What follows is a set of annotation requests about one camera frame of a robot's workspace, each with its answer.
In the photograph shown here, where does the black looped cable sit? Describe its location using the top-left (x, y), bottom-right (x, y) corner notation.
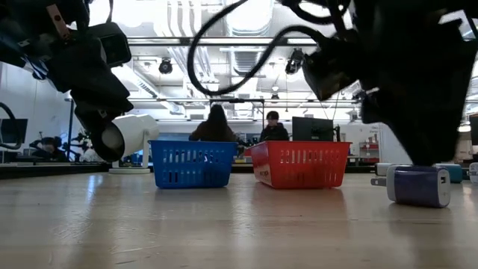
top-left (0, 101), bottom-right (23, 150)

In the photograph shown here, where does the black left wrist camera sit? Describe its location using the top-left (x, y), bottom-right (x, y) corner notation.
top-left (89, 22), bottom-right (132, 68)

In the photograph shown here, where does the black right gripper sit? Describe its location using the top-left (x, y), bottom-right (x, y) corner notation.
top-left (354, 18), bottom-right (478, 166)

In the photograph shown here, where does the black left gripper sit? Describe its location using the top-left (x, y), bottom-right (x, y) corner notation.
top-left (48, 37), bottom-right (134, 132)

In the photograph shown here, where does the black ceiling camera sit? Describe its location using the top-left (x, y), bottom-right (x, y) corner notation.
top-left (158, 58), bottom-right (174, 75)

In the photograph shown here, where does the dark wall monitor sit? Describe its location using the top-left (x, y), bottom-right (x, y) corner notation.
top-left (0, 118), bottom-right (29, 144)

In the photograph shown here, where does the person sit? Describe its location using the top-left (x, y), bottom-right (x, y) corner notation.
top-left (188, 104), bottom-right (238, 143)
top-left (258, 110), bottom-right (291, 142)
top-left (29, 135), bottom-right (70, 162)

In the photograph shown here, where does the white pillar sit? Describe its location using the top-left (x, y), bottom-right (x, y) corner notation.
top-left (377, 123), bottom-right (412, 165)

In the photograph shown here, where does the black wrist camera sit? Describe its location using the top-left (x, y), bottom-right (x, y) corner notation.
top-left (89, 22), bottom-right (132, 68)
top-left (302, 40), bottom-right (359, 102)

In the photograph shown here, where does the red storage shelf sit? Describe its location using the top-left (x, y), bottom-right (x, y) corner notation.
top-left (358, 140), bottom-right (379, 164)

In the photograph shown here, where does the black background rack frame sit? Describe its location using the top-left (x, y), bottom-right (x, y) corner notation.
top-left (208, 98), bottom-right (266, 143)

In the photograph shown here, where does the black overhead camera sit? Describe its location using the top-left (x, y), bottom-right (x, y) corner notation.
top-left (285, 47), bottom-right (305, 75)

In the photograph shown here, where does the blue plastic basket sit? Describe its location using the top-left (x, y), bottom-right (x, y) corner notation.
top-left (149, 140), bottom-right (239, 190)

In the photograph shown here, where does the red plastic basket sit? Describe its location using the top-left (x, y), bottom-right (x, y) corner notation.
top-left (244, 140), bottom-right (353, 190)

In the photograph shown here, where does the white cylindrical projector on stand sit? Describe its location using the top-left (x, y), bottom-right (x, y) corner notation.
top-left (91, 114), bottom-right (161, 175)

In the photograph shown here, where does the black desk monitor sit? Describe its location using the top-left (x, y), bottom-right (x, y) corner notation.
top-left (291, 116), bottom-right (335, 142)

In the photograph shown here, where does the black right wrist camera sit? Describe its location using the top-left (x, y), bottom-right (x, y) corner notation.
top-left (302, 40), bottom-right (359, 102)

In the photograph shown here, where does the purple white USB charger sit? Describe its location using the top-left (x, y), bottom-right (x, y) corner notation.
top-left (370, 164), bottom-right (452, 209)

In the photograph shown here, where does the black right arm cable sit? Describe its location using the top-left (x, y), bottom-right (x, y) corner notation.
top-left (186, 0), bottom-right (337, 97)

